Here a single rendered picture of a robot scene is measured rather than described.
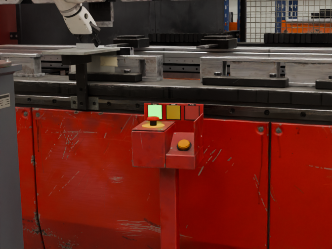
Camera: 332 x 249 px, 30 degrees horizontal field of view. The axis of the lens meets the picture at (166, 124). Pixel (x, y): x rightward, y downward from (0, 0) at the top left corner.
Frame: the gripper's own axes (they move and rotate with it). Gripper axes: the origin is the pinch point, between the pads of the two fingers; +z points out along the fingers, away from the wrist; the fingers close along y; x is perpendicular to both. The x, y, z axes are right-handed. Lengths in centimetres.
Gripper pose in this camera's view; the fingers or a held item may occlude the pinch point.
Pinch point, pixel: (90, 41)
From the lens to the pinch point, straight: 239.1
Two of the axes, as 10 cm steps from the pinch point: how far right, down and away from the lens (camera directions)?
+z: 3.4, 6.5, 6.8
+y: -8.6, -0.8, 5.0
